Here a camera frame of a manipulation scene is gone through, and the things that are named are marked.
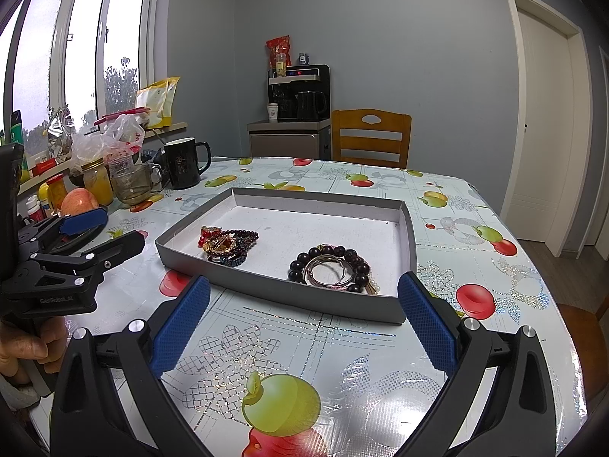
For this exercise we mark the person's left hand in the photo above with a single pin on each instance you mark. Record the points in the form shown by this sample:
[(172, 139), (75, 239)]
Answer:
[(24, 347)]

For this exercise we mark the green bottle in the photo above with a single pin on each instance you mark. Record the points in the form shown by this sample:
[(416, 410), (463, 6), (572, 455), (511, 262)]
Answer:
[(15, 126)]

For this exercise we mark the red box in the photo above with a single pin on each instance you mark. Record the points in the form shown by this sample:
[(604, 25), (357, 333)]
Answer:
[(45, 166)]

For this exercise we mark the white paper cup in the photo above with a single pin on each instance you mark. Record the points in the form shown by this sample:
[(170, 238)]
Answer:
[(272, 113)]

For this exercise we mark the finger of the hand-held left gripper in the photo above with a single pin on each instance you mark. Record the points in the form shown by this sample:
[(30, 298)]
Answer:
[(119, 247), (85, 219)]

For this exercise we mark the yellow snack bag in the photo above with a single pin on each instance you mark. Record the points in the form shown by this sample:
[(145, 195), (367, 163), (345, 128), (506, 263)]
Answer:
[(159, 102)]

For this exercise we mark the black mug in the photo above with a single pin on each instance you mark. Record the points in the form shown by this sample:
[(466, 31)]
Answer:
[(181, 164)]

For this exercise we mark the grey cabinet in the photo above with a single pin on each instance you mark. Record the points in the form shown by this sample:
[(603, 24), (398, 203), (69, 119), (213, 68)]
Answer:
[(280, 145)]

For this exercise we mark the person's left forearm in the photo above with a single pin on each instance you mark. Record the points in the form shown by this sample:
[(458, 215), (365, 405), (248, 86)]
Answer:
[(19, 397)]

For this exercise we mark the orange red apple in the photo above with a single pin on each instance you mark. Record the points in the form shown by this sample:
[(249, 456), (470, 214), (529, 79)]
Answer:
[(78, 200)]

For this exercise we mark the silver bangle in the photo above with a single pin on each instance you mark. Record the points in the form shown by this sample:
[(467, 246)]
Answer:
[(309, 266)]

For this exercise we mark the wooden windowsill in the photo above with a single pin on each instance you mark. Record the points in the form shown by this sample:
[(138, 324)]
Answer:
[(171, 127)]

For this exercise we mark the glass measuring cup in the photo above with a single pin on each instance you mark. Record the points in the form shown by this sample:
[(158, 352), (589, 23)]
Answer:
[(133, 185)]

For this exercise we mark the small yellow bottle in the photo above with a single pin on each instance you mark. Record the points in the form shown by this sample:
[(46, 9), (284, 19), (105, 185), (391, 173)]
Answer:
[(280, 64)]

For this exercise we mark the fruit print tablecloth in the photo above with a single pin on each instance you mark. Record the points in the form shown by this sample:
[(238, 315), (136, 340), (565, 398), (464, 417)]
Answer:
[(285, 342)]

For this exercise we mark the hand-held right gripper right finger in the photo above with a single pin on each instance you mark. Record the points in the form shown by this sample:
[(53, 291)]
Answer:
[(428, 323)]

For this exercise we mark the red snack bag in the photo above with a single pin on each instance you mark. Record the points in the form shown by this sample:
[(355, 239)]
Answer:
[(278, 47)]

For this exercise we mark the wooden chair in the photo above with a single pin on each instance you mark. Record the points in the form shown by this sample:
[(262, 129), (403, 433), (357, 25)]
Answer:
[(342, 128)]

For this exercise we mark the black water dispenser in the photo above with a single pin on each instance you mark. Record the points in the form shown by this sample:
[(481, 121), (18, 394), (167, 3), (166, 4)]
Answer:
[(309, 72)]

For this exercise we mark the red plastic lid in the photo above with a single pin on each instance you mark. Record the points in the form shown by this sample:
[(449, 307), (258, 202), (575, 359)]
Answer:
[(121, 115)]

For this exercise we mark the white door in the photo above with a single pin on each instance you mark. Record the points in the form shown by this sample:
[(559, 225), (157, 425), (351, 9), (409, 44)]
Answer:
[(537, 128)]

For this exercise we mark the grey shallow cardboard box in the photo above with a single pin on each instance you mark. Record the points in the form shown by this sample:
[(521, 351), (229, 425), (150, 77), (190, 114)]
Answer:
[(309, 228)]

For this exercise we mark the clear plastic bag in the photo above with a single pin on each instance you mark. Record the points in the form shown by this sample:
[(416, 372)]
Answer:
[(123, 131)]

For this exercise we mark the window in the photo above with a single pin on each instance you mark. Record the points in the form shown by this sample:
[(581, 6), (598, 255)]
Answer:
[(57, 57)]

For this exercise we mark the black kettle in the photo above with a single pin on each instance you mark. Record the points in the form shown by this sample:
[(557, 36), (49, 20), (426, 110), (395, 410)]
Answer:
[(309, 104)]

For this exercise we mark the glass jar gold lid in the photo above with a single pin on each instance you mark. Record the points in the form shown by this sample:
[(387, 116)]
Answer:
[(100, 188)]

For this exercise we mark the silver foil bag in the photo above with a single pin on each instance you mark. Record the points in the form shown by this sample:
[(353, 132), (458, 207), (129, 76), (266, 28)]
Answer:
[(59, 128)]

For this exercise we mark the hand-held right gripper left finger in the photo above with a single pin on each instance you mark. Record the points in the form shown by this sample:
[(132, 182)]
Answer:
[(183, 323)]

